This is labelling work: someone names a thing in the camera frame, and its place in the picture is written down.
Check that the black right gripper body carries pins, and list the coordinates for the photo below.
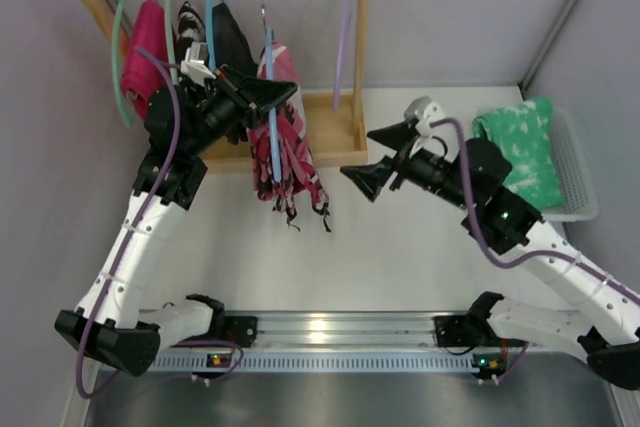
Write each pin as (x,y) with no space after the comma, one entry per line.
(402,156)

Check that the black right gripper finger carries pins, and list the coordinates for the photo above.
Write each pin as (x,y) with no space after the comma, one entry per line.
(395,136)
(371,178)

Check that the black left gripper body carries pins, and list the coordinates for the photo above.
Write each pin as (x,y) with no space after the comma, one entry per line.
(239,98)

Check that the pink floral trousers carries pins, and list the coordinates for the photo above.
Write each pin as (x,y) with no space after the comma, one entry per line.
(298,171)

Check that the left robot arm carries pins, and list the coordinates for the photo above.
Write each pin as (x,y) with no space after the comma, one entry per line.
(107,325)

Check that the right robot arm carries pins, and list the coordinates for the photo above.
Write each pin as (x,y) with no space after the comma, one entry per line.
(511,233)

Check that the black trousers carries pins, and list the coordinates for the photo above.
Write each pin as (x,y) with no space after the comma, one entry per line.
(242,59)

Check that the pale green hanger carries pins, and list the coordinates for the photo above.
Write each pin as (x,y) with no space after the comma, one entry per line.
(169,38)

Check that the lilac hanger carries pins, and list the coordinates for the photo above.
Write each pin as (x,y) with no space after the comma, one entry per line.
(341,51)

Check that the wooden clothes rack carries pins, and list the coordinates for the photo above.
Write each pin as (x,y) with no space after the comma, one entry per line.
(325,122)

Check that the black white patterned garment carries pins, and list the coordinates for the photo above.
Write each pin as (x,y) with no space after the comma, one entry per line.
(190,26)

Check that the magenta garment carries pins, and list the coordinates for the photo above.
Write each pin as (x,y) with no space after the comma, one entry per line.
(140,78)

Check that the green white towel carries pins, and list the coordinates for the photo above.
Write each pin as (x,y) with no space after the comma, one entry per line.
(523,135)

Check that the white plastic basket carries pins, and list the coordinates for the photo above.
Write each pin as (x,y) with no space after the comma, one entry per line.
(580,200)

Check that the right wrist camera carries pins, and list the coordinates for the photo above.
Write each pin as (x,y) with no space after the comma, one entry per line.
(421,113)

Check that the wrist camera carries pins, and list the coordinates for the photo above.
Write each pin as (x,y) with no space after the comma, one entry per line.
(421,113)
(194,65)

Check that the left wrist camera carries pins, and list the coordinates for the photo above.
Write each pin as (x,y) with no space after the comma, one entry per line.
(194,65)

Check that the aluminium mounting rail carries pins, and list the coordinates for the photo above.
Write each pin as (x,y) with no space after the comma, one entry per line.
(375,329)

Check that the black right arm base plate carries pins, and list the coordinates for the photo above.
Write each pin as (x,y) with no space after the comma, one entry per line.
(464,331)

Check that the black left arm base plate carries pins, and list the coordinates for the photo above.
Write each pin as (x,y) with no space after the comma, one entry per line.
(239,329)

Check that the white slotted cable duct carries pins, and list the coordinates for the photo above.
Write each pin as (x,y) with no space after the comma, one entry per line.
(325,362)

